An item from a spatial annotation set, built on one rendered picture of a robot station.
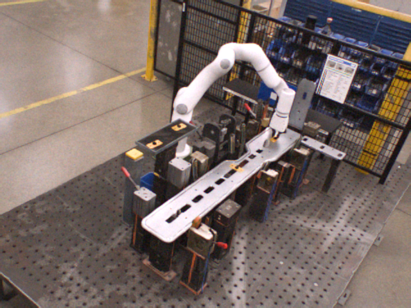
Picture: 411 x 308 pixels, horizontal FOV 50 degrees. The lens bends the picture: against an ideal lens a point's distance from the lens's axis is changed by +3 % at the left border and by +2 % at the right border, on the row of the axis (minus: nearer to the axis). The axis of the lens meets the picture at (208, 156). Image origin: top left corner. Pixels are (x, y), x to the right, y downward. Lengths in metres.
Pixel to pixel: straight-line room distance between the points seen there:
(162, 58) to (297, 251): 3.52
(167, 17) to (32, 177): 2.44
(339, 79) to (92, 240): 1.90
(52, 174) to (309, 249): 2.32
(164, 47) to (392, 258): 3.35
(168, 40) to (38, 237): 3.43
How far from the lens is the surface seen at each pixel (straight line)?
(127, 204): 2.37
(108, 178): 2.77
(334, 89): 3.17
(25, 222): 2.52
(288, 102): 2.67
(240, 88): 3.33
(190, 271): 2.11
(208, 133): 2.50
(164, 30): 5.36
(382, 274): 3.71
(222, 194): 2.26
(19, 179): 3.94
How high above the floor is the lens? 2.40
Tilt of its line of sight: 34 degrees down
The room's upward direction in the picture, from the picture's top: 10 degrees clockwise
